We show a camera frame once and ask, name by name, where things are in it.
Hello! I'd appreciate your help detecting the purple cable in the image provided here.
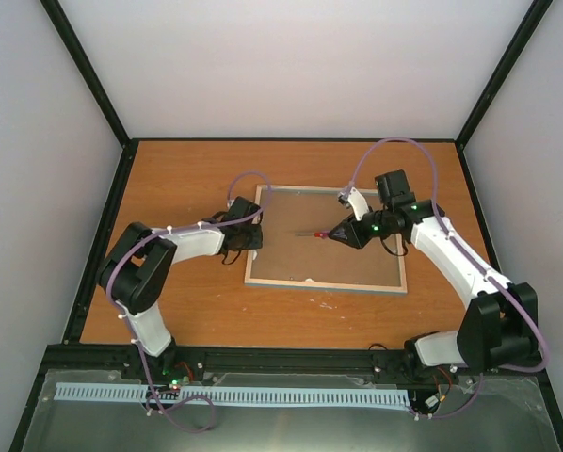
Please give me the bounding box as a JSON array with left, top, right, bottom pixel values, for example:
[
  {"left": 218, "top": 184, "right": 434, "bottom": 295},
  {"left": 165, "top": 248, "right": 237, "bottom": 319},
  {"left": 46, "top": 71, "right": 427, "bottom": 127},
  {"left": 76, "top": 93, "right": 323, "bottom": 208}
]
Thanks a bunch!
[
  {"left": 105, "top": 171, "right": 273, "bottom": 432},
  {"left": 351, "top": 137, "right": 551, "bottom": 420}
]

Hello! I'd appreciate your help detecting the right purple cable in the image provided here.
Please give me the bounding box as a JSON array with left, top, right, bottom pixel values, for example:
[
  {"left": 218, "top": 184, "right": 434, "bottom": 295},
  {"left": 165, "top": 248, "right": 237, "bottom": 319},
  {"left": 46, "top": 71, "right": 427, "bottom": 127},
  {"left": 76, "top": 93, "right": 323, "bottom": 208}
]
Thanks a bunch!
[{"left": 351, "top": 137, "right": 551, "bottom": 420}]

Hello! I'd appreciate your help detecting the blue wooden photo frame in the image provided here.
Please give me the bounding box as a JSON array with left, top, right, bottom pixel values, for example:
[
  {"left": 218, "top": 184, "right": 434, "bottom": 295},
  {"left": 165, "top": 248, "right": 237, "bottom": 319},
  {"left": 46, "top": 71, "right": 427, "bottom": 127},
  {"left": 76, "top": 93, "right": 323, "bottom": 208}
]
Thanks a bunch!
[{"left": 245, "top": 185, "right": 408, "bottom": 295}]

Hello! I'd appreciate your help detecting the light blue slotted cable duct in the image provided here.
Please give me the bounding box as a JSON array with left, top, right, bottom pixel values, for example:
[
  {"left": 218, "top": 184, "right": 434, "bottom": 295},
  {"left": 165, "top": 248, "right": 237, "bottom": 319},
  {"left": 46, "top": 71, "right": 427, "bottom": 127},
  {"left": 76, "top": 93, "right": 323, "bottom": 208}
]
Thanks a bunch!
[{"left": 53, "top": 382, "right": 410, "bottom": 411}]

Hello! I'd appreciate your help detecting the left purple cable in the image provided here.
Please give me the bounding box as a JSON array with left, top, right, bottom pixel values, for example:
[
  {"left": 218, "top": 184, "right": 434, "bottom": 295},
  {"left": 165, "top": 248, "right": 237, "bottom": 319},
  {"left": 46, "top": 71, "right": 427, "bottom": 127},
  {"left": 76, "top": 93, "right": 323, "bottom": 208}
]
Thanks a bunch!
[{"left": 105, "top": 171, "right": 273, "bottom": 432}]

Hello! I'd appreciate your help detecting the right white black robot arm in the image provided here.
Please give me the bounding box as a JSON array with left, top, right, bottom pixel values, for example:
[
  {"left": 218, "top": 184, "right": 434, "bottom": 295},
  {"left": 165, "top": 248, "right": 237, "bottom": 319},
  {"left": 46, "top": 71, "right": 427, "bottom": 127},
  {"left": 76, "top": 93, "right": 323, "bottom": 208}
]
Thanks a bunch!
[{"left": 328, "top": 170, "right": 539, "bottom": 372}]

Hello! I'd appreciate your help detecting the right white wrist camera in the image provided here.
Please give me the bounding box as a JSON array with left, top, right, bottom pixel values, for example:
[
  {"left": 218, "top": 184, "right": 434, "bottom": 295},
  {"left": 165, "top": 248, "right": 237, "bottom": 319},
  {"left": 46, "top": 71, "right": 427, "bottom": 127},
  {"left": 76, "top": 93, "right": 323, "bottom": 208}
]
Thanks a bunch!
[{"left": 338, "top": 186, "right": 369, "bottom": 221}]

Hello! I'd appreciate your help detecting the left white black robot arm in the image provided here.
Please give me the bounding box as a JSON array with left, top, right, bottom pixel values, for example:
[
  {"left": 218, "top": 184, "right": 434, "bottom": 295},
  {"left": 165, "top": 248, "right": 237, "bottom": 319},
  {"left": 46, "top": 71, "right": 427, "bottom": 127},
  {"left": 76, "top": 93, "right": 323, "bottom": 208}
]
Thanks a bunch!
[{"left": 97, "top": 197, "right": 263, "bottom": 379}]

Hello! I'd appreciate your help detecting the grey metal base plate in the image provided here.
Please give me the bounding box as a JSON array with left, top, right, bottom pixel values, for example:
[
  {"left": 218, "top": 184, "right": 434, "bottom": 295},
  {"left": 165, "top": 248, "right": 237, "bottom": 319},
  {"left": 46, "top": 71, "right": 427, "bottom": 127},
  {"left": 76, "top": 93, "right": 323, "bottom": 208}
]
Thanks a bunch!
[{"left": 13, "top": 371, "right": 563, "bottom": 451}]

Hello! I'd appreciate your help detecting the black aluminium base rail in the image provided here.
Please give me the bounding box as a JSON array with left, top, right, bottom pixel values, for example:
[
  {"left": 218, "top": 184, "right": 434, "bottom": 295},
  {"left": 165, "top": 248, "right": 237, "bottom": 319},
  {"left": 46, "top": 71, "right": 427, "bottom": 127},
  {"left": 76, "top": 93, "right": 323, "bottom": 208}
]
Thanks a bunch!
[{"left": 43, "top": 345, "right": 544, "bottom": 385}]

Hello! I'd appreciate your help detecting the red purple handled screwdriver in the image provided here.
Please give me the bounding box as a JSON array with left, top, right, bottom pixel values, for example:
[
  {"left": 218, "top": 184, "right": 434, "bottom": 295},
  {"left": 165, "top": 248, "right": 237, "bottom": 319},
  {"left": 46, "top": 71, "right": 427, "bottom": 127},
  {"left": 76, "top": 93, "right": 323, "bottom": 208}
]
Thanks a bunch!
[{"left": 295, "top": 231, "right": 329, "bottom": 239}]

